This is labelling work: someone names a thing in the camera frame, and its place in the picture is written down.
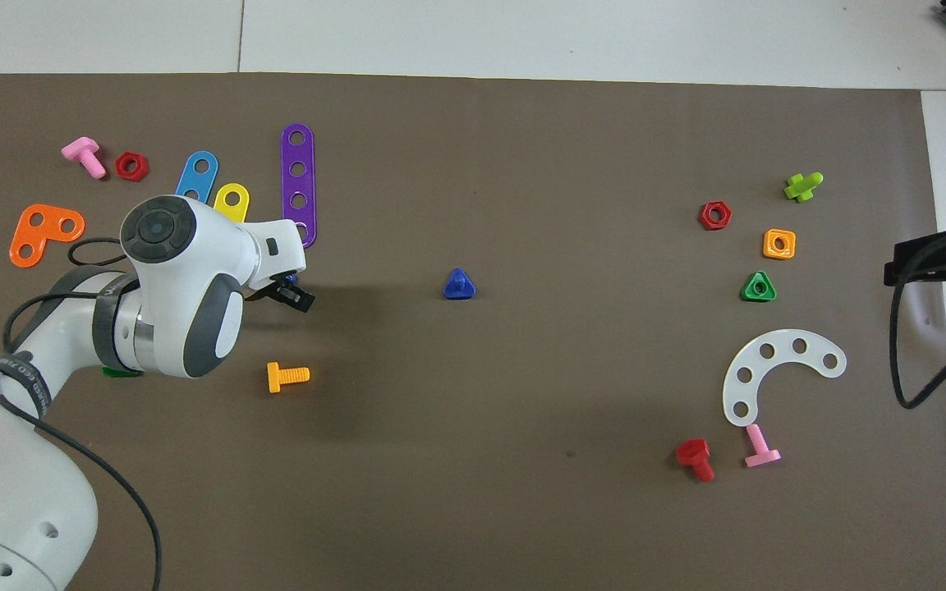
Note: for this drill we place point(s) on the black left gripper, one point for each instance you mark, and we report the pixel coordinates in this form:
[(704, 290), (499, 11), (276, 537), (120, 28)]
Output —
[(274, 289)]

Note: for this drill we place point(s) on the blue triangle toy screw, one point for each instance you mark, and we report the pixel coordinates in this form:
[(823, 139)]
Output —
[(458, 286)]

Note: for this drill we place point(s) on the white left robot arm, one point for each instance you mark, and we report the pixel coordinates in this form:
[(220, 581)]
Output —
[(185, 279)]

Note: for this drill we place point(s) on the orange plastic toy screw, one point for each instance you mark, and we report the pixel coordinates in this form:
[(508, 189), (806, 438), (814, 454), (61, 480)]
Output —
[(284, 377)]

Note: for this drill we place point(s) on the lime cross toy screw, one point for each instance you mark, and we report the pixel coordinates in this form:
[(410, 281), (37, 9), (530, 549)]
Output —
[(801, 187)]

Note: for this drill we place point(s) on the orange square toy nut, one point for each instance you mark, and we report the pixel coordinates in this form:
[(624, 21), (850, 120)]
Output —
[(768, 244)]

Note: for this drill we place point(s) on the green triangle toy nut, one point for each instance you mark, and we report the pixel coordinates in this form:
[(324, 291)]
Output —
[(748, 294)]

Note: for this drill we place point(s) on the green plastic toy screw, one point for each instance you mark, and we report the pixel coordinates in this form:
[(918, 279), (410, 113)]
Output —
[(120, 372)]

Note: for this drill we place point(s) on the red hexagon toy nut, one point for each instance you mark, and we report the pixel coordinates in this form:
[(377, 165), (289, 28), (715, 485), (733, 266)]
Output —
[(704, 215), (120, 166)]

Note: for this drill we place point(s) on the pink plastic toy screw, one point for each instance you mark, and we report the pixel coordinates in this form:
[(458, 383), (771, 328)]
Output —
[(760, 447), (83, 152)]

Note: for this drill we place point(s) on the red plastic toy screw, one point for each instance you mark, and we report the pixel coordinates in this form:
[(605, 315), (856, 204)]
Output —
[(693, 451)]

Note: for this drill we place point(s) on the purple four-hole strip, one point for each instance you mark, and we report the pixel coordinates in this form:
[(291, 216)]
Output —
[(299, 185)]

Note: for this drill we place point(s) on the yellow three-hole strip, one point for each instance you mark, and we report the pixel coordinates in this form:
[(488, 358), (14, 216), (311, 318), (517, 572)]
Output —
[(221, 203)]

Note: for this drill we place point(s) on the blue two-hole strip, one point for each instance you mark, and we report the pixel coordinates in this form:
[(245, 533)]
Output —
[(196, 180)]

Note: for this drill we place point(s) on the white curved perforated strip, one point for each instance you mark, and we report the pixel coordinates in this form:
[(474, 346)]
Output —
[(783, 345)]

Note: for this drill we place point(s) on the brown paper table mat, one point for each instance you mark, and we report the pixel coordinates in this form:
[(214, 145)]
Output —
[(522, 369)]

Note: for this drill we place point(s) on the orange heart-shaped plate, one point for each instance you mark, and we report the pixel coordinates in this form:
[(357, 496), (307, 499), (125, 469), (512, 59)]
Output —
[(44, 236)]

